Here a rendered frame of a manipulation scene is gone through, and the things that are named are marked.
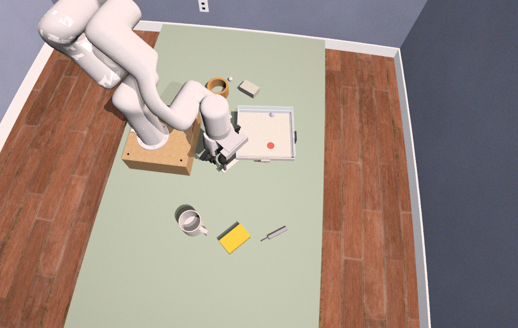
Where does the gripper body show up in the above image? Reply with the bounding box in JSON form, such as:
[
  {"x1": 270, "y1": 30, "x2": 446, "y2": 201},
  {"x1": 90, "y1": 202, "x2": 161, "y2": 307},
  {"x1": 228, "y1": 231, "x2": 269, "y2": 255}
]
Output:
[{"x1": 203, "y1": 131, "x2": 223, "y2": 156}]

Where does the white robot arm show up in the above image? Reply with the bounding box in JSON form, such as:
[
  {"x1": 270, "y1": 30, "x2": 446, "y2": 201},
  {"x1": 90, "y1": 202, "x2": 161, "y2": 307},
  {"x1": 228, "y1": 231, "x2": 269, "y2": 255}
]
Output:
[{"x1": 38, "y1": 0, "x2": 248, "y2": 160}]

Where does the white mug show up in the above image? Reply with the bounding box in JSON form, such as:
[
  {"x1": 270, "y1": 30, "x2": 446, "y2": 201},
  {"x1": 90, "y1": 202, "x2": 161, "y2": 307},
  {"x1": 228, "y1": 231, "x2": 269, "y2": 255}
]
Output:
[{"x1": 179, "y1": 210, "x2": 209, "y2": 236}]

